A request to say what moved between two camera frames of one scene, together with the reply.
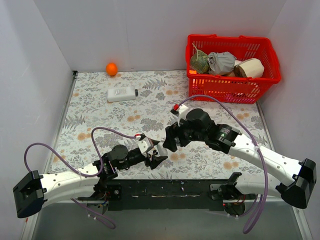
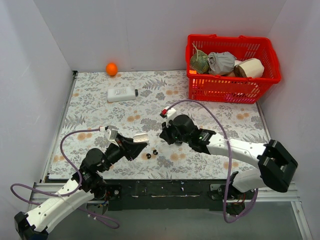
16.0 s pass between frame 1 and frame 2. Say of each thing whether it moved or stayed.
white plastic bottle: stayed
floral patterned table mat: stayed
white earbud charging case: moved
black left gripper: moved
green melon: stayed
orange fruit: stayed
